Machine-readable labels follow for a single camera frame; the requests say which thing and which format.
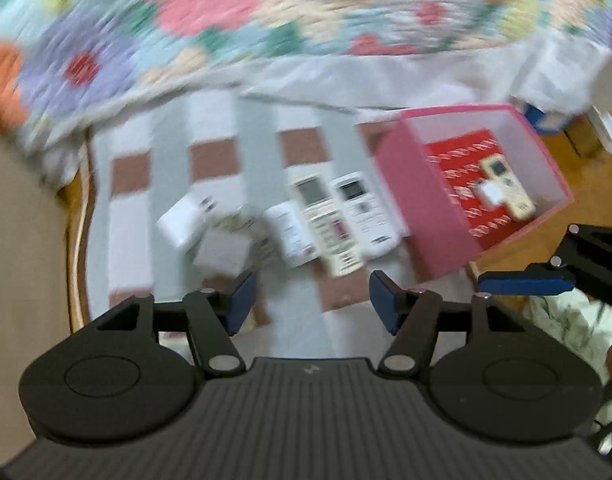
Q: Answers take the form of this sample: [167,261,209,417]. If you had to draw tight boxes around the small white adapter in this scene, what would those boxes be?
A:
[473,180,506,210]

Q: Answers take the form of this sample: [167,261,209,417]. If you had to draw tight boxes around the cream TCL remote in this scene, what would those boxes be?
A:
[480,154,536,221]

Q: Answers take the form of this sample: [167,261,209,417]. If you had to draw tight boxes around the white charger block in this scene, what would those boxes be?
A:
[193,229,253,278]

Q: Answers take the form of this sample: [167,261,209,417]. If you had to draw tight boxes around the white charger with prongs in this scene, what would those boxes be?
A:
[155,193,217,252]

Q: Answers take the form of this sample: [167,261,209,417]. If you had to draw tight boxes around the keys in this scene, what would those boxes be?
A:
[215,208,281,270]

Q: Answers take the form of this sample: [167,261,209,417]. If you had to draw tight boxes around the small white fan remote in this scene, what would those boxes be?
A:
[263,200,319,269]

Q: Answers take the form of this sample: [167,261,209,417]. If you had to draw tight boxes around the cream Qunda remote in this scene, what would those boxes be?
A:
[289,174,364,278]

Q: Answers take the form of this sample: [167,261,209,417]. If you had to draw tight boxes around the green crumpled cloth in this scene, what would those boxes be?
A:
[523,289,612,460]

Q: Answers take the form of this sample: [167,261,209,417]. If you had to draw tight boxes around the pink cardboard box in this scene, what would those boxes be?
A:
[374,104,573,281]

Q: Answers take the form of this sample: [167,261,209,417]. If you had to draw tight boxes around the beige wooden cabinet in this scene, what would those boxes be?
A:
[0,139,71,465]

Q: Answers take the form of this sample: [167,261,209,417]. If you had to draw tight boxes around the white TCL remote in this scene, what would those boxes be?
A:
[331,172,400,260]

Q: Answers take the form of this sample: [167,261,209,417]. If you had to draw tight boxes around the cardboard boxes under bed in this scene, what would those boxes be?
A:
[512,32,612,154]

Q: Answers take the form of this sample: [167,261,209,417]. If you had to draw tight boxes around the striped checkered floor mat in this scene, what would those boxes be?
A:
[67,89,478,361]

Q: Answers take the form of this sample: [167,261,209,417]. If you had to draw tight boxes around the floral quilted bedspread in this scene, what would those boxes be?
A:
[0,0,612,130]

